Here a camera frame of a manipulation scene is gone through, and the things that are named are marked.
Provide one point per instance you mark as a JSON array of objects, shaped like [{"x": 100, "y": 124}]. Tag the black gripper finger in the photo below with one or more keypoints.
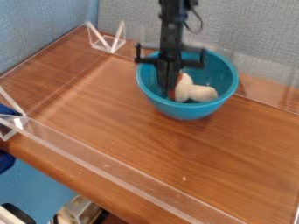
[
  {"x": 174, "y": 78},
  {"x": 163, "y": 75}
]

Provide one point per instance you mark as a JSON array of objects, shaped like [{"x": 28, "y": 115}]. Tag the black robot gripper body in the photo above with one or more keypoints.
[{"x": 174, "y": 16}]

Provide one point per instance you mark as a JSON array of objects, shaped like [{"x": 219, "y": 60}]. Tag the brown and white toy mushroom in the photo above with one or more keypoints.
[{"x": 187, "y": 91}]

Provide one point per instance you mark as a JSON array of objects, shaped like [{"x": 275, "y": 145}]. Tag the blue plastic bowl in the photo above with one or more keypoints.
[{"x": 219, "y": 74}]

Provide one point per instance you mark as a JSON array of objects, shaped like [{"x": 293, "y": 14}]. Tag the clear acrylic front barrier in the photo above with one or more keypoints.
[{"x": 157, "y": 192}]

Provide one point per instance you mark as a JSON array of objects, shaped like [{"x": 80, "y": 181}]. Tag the blue cloth at left edge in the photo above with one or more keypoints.
[{"x": 7, "y": 159}]

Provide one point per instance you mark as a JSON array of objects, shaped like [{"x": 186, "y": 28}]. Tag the black object at bottom left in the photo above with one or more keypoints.
[{"x": 11, "y": 215}]

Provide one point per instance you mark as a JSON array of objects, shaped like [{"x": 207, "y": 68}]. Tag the clear acrylic left bracket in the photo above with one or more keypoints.
[{"x": 11, "y": 122}]

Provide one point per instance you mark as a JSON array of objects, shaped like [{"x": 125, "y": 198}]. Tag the metal frame under table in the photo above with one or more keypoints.
[{"x": 79, "y": 211}]

